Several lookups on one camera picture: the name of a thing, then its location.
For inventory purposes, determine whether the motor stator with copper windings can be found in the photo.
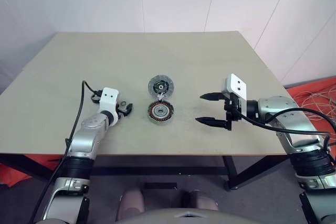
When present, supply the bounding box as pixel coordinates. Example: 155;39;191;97
146;100;175;124

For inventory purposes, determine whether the round silver hinged motor lid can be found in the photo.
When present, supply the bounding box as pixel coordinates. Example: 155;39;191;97
148;74;175;101

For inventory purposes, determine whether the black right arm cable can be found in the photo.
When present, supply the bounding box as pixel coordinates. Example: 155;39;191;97
229;102;336;164

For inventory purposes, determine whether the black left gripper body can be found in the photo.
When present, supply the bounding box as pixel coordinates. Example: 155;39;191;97
115;100;128;120

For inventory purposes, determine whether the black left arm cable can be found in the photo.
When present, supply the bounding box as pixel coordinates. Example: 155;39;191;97
27;80;103;224

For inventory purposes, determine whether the white cable pile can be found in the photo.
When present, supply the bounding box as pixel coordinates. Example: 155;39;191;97
291;85;336;132

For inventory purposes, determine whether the brown rounded shape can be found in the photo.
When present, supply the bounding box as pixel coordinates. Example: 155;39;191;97
183;189;220;212
117;188;146;221

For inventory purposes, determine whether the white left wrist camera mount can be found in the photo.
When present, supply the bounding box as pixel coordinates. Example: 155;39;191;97
98;87;121;125

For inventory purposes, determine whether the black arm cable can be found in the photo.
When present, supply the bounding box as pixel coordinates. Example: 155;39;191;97
27;80;103;224
229;102;336;164

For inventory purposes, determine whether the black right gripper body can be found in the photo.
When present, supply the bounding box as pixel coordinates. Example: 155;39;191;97
223;92;244;131

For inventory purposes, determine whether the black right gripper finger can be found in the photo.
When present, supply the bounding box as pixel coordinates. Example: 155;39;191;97
199;92;226;102
195;116;232;131

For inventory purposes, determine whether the grey robot torso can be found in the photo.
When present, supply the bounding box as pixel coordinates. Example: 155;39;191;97
112;206;229;224

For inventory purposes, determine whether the orange floor cloth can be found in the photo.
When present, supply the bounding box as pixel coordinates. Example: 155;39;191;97
0;155;62;188
285;76;336;146

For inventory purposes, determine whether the black metal table frame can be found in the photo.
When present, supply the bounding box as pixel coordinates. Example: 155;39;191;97
0;154;292;193

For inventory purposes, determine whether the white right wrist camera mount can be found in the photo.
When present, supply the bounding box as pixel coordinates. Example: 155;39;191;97
222;73;248;118

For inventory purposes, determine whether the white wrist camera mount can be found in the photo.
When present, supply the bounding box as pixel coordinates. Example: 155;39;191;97
222;73;248;118
98;87;121;125

